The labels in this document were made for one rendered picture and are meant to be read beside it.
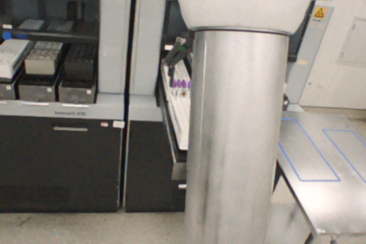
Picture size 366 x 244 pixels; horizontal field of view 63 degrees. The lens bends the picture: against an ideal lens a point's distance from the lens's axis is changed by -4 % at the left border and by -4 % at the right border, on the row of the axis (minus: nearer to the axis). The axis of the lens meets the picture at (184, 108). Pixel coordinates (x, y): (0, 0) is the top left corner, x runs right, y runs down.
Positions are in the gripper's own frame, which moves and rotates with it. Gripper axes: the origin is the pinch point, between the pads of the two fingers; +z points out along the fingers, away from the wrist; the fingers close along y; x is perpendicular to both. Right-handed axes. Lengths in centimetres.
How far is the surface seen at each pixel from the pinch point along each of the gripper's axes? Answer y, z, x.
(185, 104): -0.3, 8.4, 0.1
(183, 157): -3.3, 14.2, -20.6
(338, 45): 164, 22, 140
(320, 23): 60, -19, 30
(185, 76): 4.2, 10.1, 26.4
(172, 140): -5.1, 15.4, -11.0
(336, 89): 182, 66, 140
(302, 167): 34.8, 13.5, -25.5
